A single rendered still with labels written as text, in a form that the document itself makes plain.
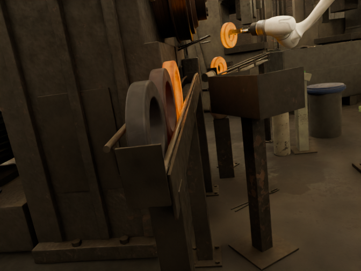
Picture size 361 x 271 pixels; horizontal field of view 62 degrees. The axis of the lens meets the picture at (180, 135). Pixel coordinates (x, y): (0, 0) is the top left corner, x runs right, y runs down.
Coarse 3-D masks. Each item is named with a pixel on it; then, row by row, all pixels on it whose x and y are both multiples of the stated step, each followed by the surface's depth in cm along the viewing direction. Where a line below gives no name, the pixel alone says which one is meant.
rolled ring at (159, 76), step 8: (152, 72) 68; (160, 72) 67; (168, 72) 74; (152, 80) 65; (160, 80) 65; (168, 80) 73; (160, 88) 64; (168, 88) 76; (160, 96) 64; (168, 96) 78; (168, 104) 78; (168, 112) 79; (176, 112) 81; (168, 120) 67; (176, 120) 79; (168, 128) 66; (168, 136) 67; (168, 144) 71
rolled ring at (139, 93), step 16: (128, 96) 48; (144, 96) 48; (128, 112) 47; (144, 112) 47; (160, 112) 60; (128, 128) 46; (144, 128) 46; (160, 128) 61; (128, 144) 47; (144, 144) 46
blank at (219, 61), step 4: (220, 56) 202; (212, 60) 199; (216, 60) 198; (220, 60) 201; (224, 60) 205; (212, 64) 198; (216, 64) 198; (220, 64) 204; (224, 64) 205; (216, 68) 199; (220, 68) 206; (224, 68) 205; (220, 72) 206
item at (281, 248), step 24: (240, 72) 118; (288, 72) 95; (216, 96) 109; (240, 96) 97; (264, 96) 91; (288, 96) 96; (264, 144) 111; (264, 168) 113; (264, 192) 115; (264, 216) 117; (240, 240) 129; (264, 240) 119; (264, 264) 113
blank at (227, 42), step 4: (224, 24) 188; (228, 24) 187; (232, 24) 190; (224, 28) 185; (228, 28) 188; (232, 28) 191; (224, 32) 185; (228, 32) 188; (224, 36) 186; (232, 36) 194; (236, 36) 196; (224, 40) 187; (228, 40) 189; (232, 40) 192; (236, 40) 196; (224, 44) 189; (228, 44) 190; (232, 44) 193
